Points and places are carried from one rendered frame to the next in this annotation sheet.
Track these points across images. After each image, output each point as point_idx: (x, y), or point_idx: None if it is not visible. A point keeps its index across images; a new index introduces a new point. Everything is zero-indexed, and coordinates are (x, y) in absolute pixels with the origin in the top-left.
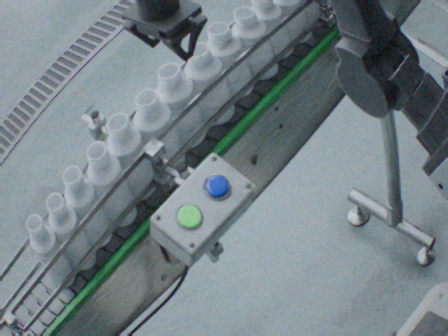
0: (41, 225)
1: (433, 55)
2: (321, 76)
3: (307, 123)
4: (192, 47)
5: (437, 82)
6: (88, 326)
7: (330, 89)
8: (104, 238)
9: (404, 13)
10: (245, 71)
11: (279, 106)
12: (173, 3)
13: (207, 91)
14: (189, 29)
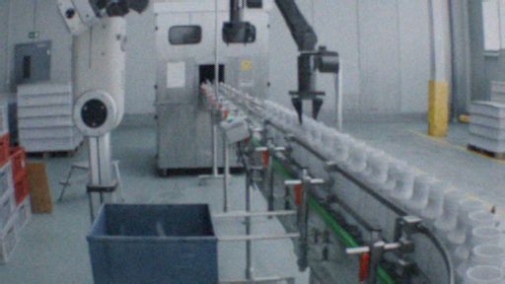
0: (263, 101)
1: (231, 214)
2: (281, 191)
3: (277, 206)
4: (226, 41)
5: (118, 1)
6: (252, 158)
7: (282, 208)
8: (261, 134)
9: (309, 257)
10: (282, 143)
11: (274, 173)
12: (229, 17)
13: (273, 125)
14: (222, 28)
